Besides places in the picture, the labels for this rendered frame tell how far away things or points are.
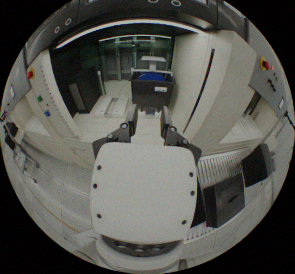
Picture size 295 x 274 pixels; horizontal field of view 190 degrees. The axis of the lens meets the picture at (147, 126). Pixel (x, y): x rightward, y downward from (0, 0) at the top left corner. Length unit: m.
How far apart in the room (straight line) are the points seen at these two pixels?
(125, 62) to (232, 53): 1.08
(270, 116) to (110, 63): 2.20
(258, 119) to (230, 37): 1.54
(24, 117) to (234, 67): 2.15
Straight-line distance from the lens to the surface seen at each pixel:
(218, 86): 0.27
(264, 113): 1.71
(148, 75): 0.57
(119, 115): 0.61
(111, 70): 1.25
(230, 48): 0.27
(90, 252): 0.60
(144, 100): 0.54
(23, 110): 1.97
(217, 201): 0.58
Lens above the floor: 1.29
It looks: 49 degrees down
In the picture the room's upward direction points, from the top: 4 degrees clockwise
